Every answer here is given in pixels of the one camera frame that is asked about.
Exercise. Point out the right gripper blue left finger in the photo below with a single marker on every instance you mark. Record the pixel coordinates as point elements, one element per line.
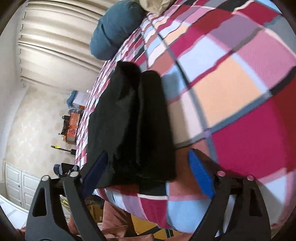
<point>46,220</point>

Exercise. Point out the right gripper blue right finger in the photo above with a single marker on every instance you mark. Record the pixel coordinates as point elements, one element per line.
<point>237,210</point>

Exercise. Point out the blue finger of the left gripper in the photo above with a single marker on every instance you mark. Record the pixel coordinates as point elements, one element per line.
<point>57,169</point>

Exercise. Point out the black pants with studs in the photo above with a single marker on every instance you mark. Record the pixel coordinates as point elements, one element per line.
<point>131,124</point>

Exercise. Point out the black handheld device on stick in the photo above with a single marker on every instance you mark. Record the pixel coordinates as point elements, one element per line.
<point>71,151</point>

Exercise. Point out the white cabinet doors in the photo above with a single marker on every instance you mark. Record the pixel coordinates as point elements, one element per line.
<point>20,186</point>

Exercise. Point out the orange cardboard box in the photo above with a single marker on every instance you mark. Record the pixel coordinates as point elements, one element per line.
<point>70,127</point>

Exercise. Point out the white cardboard box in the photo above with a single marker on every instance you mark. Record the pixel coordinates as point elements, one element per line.
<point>77,99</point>

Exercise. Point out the cream curtain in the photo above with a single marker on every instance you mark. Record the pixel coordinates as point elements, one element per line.
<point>53,43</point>

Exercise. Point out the dark blue pillow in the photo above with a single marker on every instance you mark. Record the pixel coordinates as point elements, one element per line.
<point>114,28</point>

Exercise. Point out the plaid checkered bed cover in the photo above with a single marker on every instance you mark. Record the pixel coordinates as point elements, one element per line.
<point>228,72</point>

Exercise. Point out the beige pillow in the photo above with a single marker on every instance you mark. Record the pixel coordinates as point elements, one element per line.
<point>156,7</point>

